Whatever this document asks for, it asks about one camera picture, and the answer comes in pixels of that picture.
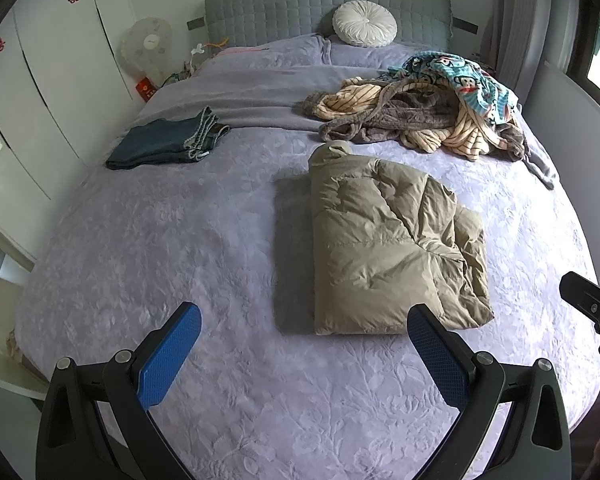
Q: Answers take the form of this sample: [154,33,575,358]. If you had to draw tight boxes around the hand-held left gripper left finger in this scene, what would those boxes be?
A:
[36,302,202,480]

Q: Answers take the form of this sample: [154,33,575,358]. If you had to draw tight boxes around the white standing fan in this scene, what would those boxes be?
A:
[119,16,174,87]

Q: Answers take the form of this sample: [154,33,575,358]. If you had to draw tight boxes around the white wardrobe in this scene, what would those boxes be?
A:
[0,0,148,267]

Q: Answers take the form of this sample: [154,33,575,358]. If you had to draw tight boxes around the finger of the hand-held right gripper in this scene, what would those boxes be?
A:
[559,271,600,333]

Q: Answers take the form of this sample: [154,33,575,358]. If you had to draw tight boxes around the plain grey blanket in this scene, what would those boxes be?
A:
[147,34,421,133]

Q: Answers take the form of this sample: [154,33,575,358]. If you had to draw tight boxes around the folded dark blue jeans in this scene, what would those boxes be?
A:
[105,106,231,171]

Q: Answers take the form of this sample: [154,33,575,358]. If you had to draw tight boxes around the white bedside shelf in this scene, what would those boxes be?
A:
[0,215,49,403]

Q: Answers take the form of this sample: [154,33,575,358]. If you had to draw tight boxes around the cream striped fleece garment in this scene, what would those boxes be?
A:
[314,77,519,162]

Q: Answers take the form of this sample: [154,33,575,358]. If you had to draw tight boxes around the blue cartoon print garment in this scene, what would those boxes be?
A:
[380,52,522,127]

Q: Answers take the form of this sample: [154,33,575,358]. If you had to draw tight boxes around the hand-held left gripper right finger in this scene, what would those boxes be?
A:
[406,303,572,480]

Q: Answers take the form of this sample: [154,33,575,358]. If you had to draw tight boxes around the lavender floral bedspread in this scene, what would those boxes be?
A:
[12,35,600,480]

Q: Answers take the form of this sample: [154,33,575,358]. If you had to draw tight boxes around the grey curtain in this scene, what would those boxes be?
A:
[480,0,557,92]

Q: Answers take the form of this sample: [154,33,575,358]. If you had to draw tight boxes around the grey quilted headboard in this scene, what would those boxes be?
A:
[187,0,481,49]

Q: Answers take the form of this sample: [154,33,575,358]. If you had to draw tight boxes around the pile of unfolded clothes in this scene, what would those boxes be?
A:
[302,77,561,191]

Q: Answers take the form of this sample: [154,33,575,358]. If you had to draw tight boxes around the round white cushion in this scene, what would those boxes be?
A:
[332,1,398,47]

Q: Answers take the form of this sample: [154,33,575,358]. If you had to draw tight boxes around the beige puffer jacket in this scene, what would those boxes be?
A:
[307,141,496,336]

